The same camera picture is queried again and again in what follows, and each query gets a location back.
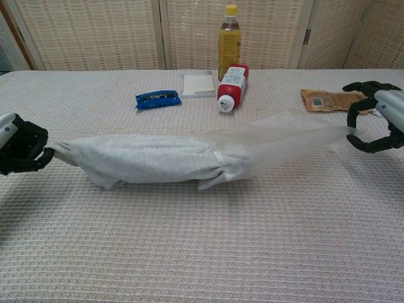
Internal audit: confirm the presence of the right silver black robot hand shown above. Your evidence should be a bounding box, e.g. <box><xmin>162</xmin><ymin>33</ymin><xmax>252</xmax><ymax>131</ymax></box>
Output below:
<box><xmin>342</xmin><ymin>80</ymin><xmax>404</xmax><ymax>154</ymax></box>

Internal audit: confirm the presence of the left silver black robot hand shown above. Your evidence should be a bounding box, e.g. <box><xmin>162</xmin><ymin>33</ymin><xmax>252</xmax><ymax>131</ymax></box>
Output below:
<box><xmin>0</xmin><ymin>112</ymin><xmax>55</xmax><ymax>176</ymax></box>

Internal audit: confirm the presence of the transparent plastic bag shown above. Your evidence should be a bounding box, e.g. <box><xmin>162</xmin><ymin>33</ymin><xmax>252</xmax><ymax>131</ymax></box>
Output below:
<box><xmin>197</xmin><ymin>109</ymin><xmax>359</xmax><ymax>182</ymax></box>

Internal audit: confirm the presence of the grey cloth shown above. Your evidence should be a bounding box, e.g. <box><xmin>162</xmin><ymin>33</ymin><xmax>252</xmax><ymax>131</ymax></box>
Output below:
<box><xmin>47</xmin><ymin>134</ymin><xmax>253</xmax><ymax>191</ymax></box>

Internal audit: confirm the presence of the brown spout pouch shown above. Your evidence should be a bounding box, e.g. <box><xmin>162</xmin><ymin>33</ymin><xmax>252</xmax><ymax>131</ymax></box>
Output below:
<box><xmin>299</xmin><ymin>88</ymin><xmax>379</xmax><ymax>116</ymax></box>

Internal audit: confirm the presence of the woven folding screen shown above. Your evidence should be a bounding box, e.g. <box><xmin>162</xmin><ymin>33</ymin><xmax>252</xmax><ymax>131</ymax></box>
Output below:
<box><xmin>0</xmin><ymin>0</ymin><xmax>404</xmax><ymax>72</ymax></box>

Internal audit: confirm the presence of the blue snack packet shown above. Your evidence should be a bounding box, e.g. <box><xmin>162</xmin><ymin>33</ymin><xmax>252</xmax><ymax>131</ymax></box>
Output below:
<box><xmin>134</xmin><ymin>90</ymin><xmax>183</xmax><ymax>111</ymax></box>

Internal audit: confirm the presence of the red bottle with white cap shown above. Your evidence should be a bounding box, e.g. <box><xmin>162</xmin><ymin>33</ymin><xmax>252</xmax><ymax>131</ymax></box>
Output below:
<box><xmin>216</xmin><ymin>64</ymin><xmax>250</xmax><ymax>113</ymax></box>

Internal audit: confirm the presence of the yellow tea bottle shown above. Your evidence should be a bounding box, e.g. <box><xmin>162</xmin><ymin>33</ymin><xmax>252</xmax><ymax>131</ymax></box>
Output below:
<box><xmin>217</xmin><ymin>3</ymin><xmax>243</xmax><ymax>82</ymax></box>

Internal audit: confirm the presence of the white flat box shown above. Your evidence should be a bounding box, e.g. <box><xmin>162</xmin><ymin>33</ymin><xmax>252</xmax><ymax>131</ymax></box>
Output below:
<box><xmin>181</xmin><ymin>71</ymin><xmax>217</xmax><ymax>98</ymax></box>

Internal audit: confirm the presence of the beige woven tablecloth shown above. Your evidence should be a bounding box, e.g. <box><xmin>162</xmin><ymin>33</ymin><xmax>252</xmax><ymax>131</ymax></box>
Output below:
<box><xmin>0</xmin><ymin>68</ymin><xmax>404</xmax><ymax>303</ymax></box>

